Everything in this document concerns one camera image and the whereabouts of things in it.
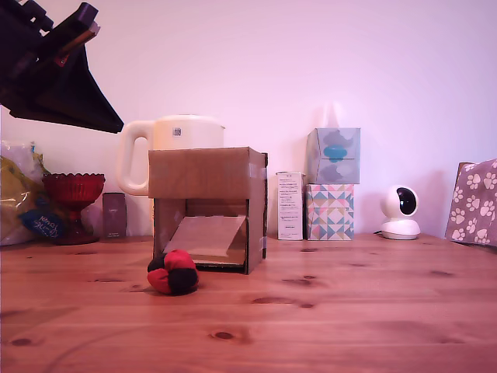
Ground grey blue tissue box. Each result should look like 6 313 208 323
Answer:
305 127 361 186

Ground small white round camera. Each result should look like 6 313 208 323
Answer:
379 184 422 240

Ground red and black footbag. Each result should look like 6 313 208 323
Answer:
147 249 200 296

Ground white box with printed text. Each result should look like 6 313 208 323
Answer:
276 171 304 241

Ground red glass footed bowl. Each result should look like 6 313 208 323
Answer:
41 173 106 246

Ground yellow and white plastic bag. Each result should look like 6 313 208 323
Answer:
0 140 69 246

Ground geometric pattern tissue box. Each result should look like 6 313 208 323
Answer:
304 183 355 241

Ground cream electric kettle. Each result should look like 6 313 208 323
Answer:
116 114 228 197

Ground small dark purple box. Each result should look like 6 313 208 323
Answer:
102 192 127 239

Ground white tissue sheet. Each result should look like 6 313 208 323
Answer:
320 101 342 130

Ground cardboard dice tower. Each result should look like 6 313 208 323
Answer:
148 146 269 275

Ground paw print cloth bag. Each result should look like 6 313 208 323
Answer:
444 158 497 248

